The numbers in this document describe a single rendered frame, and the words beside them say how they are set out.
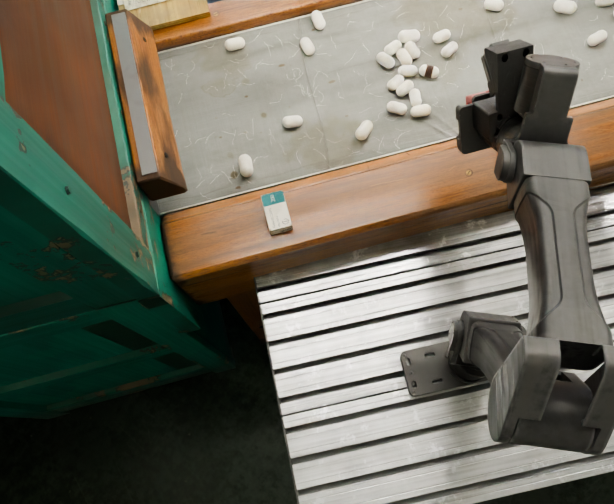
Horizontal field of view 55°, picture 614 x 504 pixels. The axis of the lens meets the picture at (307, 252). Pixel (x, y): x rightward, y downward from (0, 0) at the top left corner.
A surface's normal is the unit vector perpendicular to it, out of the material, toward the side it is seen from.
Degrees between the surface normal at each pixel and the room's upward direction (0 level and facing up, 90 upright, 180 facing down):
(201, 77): 0
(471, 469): 0
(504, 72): 50
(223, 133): 0
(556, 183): 16
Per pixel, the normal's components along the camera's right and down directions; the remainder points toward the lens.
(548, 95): -0.12, 0.50
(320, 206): -0.04, -0.29
